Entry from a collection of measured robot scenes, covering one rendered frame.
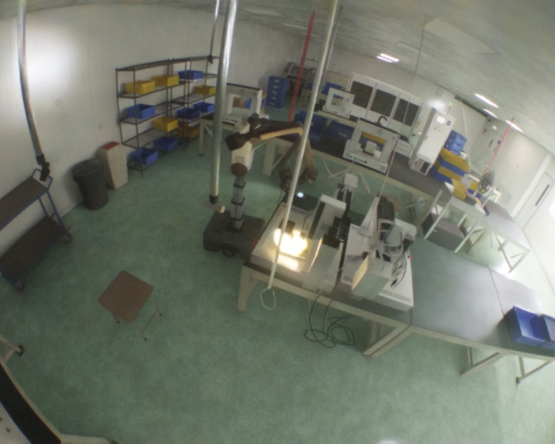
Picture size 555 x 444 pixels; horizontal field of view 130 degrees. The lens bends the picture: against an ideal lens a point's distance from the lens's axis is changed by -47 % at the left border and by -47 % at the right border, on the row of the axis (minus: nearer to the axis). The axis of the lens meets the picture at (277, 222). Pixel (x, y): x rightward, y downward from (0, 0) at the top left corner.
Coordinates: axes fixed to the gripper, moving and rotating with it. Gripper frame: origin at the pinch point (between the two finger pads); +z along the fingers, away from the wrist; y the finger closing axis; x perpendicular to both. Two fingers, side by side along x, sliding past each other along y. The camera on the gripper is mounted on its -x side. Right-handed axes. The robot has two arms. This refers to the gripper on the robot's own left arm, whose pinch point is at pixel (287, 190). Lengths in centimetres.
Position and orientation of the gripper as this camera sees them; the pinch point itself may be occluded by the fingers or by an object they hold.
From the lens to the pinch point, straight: 241.0
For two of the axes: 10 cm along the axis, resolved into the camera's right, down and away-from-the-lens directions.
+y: 4.1, -5.4, 7.3
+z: 2.9, 8.4, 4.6
